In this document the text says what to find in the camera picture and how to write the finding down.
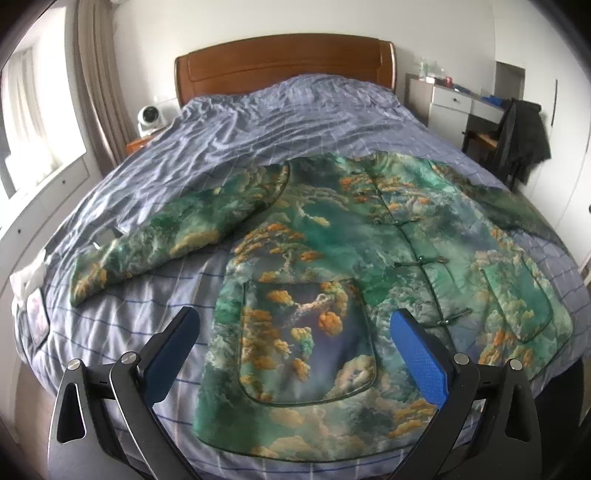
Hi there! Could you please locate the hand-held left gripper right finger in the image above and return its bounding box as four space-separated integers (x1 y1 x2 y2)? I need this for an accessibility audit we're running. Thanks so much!
389 308 542 480

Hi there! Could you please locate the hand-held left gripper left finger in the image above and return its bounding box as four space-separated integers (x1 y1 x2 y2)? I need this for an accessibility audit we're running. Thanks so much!
48 306 202 480

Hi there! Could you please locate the green cloud print jacket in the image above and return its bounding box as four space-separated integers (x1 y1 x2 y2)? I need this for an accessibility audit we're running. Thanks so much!
69 151 575 462

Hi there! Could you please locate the white crumpled cloth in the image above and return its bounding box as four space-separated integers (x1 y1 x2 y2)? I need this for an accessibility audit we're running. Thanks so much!
9 251 52 303

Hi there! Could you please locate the wooden nightstand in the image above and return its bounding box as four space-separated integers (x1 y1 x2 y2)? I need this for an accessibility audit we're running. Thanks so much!
126 134 158 158

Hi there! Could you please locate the dark wooden chair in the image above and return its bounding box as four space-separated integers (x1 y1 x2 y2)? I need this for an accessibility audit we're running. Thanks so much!
462 124 519 191

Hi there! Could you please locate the blue checked bed duvet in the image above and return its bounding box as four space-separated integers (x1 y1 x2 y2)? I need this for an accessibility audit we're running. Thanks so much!
11 74 583 480

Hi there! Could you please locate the white desk with drawers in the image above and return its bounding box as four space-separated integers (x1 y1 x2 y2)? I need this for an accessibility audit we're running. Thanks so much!
406 74 508 139

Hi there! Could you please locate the beige curtain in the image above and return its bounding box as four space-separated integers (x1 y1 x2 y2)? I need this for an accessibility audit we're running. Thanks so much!
74 0 132 172

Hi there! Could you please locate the window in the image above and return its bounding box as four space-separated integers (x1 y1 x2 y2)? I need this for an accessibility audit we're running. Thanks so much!
0 44 89 197

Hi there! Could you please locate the wooden headboard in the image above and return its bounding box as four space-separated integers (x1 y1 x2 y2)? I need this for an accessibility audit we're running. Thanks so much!
174 34 398 108

